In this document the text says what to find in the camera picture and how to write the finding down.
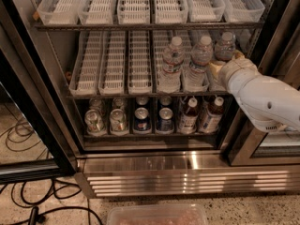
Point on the left tea bottle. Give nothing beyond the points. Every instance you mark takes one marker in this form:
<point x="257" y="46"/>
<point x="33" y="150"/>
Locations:
<point x="188" y="116"/>

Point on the shelf tray four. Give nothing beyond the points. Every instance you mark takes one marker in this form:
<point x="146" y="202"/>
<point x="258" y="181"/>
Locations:
<point x="161" y="40"/>
<point x="170" y="11"/>

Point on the top shelf tray five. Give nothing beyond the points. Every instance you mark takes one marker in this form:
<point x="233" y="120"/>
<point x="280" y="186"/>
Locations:
<point x="205" y="11"/>

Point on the shelf tray one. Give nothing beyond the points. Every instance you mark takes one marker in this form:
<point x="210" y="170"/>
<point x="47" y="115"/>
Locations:
<point x="85" y="73"/>
<point x="58" y="12"/>

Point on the top shelf tray three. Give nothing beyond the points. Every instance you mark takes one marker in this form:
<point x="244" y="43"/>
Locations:
<point x="133" y="11"/>

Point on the rear left blue soda can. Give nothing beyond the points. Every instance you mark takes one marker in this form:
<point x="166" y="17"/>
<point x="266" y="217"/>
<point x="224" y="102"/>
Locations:
<point x="142" y="102"/>

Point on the front left silver can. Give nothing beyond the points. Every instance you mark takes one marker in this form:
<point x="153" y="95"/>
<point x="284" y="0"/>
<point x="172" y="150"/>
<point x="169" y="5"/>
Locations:
<point x="94" y="123"/>

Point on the top shelf tray six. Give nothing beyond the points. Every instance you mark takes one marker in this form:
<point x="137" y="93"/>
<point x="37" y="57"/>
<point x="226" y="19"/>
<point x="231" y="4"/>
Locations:
<point x="243" y="11"/>

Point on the silver can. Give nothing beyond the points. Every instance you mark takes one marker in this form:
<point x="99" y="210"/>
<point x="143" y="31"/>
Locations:
<point x="97" y="104"/>
<point x="119" y="103"/>
<point x="118" y="122"/>
<point x="94" y="123"/>

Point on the stainless steel fridge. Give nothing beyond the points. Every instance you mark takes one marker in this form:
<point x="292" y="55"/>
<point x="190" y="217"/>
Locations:
<point x="236" y="157"/>

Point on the open fridge door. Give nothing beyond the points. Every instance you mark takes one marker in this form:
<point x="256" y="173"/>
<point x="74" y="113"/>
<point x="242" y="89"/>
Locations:
<point x="34" y="93"/>

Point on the shelf tray five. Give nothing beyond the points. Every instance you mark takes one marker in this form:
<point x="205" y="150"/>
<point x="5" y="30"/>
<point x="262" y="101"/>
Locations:
<point x="188" y="45"/>
<point x="205" y="11"/>

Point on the top shelf tray one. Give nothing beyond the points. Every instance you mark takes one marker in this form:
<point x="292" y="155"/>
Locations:
<point x="58" y="12"/>

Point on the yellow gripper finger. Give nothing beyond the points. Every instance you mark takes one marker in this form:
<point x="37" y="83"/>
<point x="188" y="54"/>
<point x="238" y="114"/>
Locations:
<point x="215" y="67"/>
<point x="238" y="54"/>

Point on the middle shelf tray four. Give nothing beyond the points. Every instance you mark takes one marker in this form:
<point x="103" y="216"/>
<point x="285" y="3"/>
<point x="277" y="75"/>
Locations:
<point x="161" y="40"/>

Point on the front left blue soda can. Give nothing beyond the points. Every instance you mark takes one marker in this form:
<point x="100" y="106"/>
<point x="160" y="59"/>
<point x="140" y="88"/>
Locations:
<point x="142" y="120"/>

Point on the right tea bottle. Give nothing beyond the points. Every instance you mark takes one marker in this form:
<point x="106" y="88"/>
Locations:
<point x="212" y="115"/>

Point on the middle shelf tray two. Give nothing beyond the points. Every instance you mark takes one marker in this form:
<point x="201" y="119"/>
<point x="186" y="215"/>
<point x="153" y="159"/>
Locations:
<point x="112" y="73"/>

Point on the middle shelf tray six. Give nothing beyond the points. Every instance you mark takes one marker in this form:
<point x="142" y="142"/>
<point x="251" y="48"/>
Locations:
<point x="214" y="84"/>

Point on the rear right blue soda can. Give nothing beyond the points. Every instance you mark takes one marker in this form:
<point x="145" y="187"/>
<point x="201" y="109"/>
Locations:
<point x="164" y="102"/>

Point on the shelf tray two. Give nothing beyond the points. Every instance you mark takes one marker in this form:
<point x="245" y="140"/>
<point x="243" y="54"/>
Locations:
<point x="112" y="73"/>
<point x="96" y="11"/>

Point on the clear plastic container on floor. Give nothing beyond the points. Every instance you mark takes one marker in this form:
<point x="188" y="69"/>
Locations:
<point x="158" y="214"/>

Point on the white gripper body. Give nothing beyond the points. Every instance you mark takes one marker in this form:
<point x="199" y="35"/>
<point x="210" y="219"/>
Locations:
<point x="234" y="70"/>

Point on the middle shelf tray five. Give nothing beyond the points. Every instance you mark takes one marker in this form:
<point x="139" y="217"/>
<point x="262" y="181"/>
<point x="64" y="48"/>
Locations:
<point x="188" y="45"/>

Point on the water bottle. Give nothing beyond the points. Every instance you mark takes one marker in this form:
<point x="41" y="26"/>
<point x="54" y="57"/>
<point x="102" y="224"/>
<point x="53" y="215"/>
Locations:
<point x="200" y="56"/>
<point x="173" y="58"/>
<point x="225" y="47"/>

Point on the blue soda can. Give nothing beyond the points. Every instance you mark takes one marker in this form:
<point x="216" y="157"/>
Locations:
<point x="142" y="102"/>
<point x="142" y="120"/>
<point x="165" y="121"/>
<point x="164" y="102"/>

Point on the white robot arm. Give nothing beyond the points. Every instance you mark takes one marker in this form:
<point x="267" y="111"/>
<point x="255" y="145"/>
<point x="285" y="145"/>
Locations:
<point x="268" y="103"/>

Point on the rear left silver can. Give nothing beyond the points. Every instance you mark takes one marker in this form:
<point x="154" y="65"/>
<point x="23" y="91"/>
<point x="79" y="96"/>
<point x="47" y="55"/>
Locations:
<point x="97" y="104"/>

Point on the middle shelf tray three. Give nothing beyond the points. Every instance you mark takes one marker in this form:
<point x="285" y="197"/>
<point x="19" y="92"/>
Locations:
<point x="139" y="63"/>

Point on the top shelf tray four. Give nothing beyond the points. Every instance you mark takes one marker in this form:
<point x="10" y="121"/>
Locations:
<point x="170" y="11"/>

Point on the middle shelf tray one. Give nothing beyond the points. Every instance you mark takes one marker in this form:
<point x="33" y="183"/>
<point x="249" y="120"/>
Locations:
<point x="85" y="73"/>

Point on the shelf tray six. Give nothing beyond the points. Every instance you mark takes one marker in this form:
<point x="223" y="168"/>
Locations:
<point x="243" y="11"/>
<point x="214" y="84"/>

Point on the front right blue soda can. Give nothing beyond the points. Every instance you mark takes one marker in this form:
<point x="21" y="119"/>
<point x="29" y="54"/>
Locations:
<point x="165" y="121"/>

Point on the shelf tray three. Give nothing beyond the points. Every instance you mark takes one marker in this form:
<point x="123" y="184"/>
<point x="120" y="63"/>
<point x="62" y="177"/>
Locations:
<point x="133" y="11"/>
<point x="139" y="63"/>

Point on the top shelf tray two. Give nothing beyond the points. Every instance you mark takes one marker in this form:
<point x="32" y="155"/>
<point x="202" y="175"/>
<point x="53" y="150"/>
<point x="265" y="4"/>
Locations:
<point x="96" y="11"/>

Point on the tea bottle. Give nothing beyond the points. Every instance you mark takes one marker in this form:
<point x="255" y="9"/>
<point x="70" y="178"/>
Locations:
<point x="212" y="115"/>
<point x="188" y="116"/>

